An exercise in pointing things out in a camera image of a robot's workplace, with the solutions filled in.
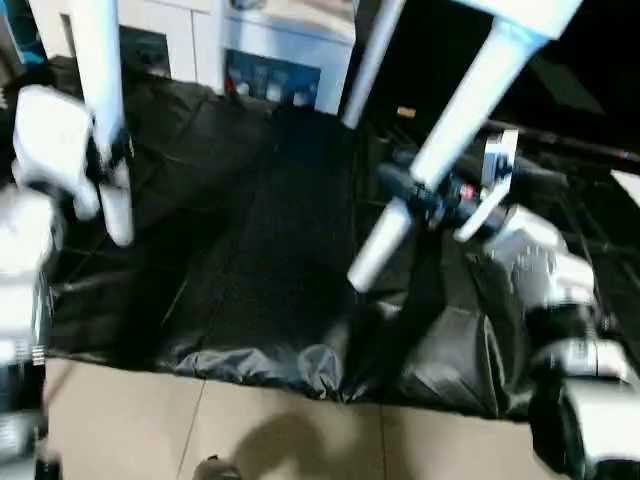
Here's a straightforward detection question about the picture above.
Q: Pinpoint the small brown rounded object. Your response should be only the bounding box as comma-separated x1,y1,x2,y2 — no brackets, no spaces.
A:
192,454,237,480

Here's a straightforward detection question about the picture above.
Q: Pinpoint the dark low shelf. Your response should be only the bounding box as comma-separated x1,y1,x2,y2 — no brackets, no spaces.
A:
486,118,640,167

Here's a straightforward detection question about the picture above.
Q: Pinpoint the black work mat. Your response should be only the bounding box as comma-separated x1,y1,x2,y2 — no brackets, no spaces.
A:
0,54,640,422

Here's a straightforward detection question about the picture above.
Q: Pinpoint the white flat board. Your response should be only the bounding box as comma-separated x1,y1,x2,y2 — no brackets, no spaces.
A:
609,168,640,207

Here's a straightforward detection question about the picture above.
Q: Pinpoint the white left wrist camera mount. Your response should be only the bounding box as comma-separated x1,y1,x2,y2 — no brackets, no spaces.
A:
11,83,102,220

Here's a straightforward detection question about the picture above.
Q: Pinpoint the white glass-door cabinet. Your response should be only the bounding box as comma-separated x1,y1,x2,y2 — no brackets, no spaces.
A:
29,0,357,110

